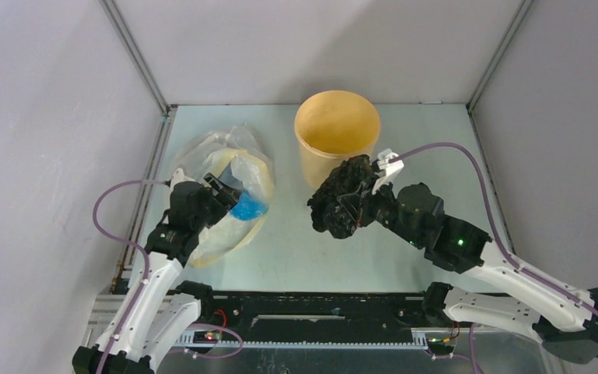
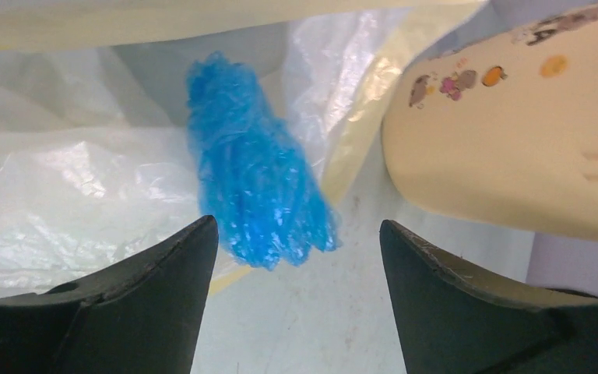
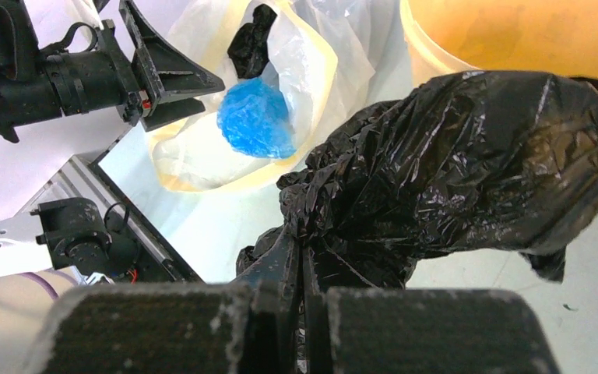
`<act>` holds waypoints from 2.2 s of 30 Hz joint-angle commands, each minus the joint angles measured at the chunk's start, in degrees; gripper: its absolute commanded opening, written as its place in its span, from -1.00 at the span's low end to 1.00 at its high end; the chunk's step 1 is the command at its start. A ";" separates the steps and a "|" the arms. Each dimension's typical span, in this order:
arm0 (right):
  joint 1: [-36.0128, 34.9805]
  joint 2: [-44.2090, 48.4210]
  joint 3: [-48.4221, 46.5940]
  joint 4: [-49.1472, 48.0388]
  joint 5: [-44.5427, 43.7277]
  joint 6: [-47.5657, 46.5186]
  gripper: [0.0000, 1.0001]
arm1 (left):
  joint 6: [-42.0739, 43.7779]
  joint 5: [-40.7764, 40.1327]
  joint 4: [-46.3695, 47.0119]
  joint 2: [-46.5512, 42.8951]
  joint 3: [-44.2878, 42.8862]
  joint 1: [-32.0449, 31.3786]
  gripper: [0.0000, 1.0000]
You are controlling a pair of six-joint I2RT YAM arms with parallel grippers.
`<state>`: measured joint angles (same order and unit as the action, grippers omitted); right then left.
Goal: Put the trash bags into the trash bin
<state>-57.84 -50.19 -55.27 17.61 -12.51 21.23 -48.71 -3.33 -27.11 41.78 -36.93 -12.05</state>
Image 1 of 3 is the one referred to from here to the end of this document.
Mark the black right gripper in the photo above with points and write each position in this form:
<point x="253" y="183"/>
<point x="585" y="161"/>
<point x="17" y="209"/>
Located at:
<point x="353" y="201"/>

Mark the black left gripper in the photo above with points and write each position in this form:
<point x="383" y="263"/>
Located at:
<point x="225" y="197"/>

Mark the black trash bag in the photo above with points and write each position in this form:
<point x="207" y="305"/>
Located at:
<point x="335" y="204"/>

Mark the clear plastic bag yellow rim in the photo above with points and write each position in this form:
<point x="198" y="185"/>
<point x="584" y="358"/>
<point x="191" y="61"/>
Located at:
<point x="236" y="158"/>

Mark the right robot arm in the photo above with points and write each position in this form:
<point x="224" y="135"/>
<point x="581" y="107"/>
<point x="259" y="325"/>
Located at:
<point x="559" y="317"/>

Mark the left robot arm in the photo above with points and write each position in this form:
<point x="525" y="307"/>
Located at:
<point x="155" y="312"/>

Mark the blue trash bag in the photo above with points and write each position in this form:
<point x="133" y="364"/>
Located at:
<point x="248" y="208"/>

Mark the cream yellow trash bin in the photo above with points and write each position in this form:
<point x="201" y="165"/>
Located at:
<point x="333" y="126"/>

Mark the left circuit board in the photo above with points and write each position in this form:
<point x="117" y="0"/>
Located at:
<point x="206" y="337"/>

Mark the circuit board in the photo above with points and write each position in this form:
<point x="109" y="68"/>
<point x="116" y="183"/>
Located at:
<point x="206" y="337"/>
<point x="442" y="347"/>

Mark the right circuit board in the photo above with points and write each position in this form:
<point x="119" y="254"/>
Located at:
<point x="442" y="347"/>

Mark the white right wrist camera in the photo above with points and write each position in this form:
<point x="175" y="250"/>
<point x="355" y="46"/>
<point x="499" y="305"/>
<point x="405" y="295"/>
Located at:
<point x="387" y="166"/>

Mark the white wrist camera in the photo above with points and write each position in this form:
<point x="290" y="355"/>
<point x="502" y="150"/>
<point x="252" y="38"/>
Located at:
<point x="179" y="176"/>
<point x="387" y="166"/>

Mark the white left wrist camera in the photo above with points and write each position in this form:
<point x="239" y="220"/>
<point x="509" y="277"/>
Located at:
<point x="179" y="176"/>

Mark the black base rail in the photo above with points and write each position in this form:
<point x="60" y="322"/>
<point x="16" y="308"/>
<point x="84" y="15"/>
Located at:
<point x="319" y="319"/>

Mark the left aluminium frame post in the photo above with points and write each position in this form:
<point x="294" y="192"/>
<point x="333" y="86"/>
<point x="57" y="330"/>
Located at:
<point x="127" y="38"/>

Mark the aluminium frame post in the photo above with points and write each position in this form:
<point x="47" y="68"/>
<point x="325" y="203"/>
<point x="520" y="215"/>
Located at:
<point x="507" y="38"/>
<point x="127" y="38"/>

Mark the right aluminium frame post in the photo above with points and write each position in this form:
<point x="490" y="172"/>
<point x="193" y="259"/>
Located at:
<point x="507" y="38"/>

